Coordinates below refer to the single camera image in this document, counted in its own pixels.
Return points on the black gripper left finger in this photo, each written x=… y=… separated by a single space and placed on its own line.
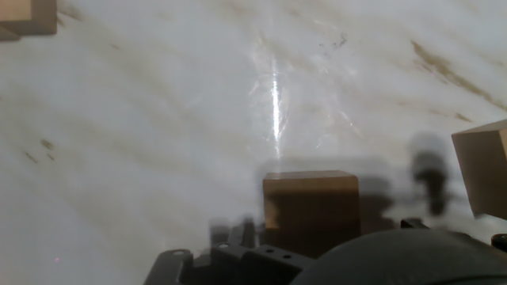
x=253 y=265

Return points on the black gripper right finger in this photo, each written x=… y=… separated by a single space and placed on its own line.
x=501 y=242

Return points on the light wooden cube block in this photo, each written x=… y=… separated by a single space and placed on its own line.
x=487 y=170
x=311 y=206

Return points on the white marble pattern board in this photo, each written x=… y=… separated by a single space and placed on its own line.
x=119 y=118

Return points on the small spare wooden cube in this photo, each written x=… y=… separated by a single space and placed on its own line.
x=27 y=16

